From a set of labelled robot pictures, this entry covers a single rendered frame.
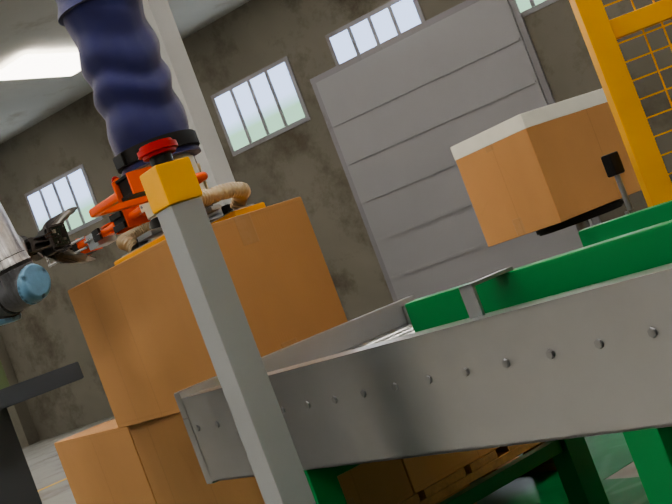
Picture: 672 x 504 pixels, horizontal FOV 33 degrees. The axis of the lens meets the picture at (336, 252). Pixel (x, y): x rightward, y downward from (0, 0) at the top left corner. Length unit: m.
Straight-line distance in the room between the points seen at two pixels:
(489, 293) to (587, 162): 2.40
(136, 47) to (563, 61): 8.70
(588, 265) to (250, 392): 0.61
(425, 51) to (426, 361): 10.25
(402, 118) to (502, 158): 8.03
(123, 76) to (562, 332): 1.70
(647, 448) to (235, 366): 0.70
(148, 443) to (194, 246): 1.28
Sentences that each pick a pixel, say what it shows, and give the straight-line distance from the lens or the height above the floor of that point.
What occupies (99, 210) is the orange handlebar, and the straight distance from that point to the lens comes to 2.77.
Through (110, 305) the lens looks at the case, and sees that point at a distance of 2.95.
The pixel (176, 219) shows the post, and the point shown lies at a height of 0.90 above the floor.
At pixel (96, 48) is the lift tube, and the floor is 1.48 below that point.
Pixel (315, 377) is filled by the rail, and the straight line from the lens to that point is 2.00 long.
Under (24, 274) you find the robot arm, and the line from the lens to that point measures 2.83.
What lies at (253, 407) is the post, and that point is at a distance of 1.87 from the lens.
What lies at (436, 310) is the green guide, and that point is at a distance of 1.85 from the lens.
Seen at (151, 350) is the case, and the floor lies 0.71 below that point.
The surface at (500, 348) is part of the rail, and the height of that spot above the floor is 0.55.
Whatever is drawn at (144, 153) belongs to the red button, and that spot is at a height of 1.03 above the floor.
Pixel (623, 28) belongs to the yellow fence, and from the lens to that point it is 2.36.
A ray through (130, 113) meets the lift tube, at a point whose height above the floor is 1.29.
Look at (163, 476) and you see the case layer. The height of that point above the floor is 0.39.
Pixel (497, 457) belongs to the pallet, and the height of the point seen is 0.12.
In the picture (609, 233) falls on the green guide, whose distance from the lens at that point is 2.18.
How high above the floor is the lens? 0.73
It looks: 1 degrees up
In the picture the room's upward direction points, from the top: 21 degrees counter-clockwise
